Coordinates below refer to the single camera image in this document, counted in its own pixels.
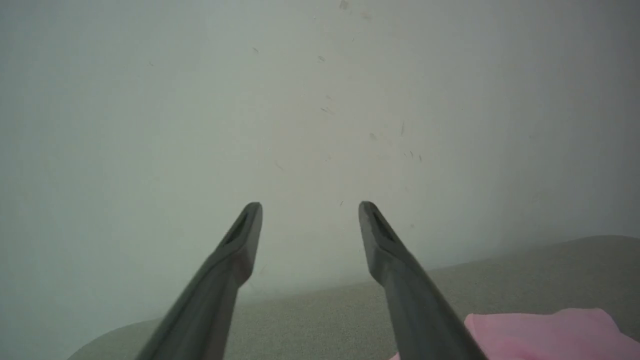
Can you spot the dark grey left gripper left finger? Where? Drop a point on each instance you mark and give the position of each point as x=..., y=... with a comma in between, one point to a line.
x=220, y=290

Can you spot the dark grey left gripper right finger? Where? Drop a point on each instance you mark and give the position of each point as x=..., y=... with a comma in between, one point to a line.
x=405, y=290

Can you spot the pink garment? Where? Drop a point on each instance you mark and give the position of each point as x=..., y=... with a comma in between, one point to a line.
x=550, y=335

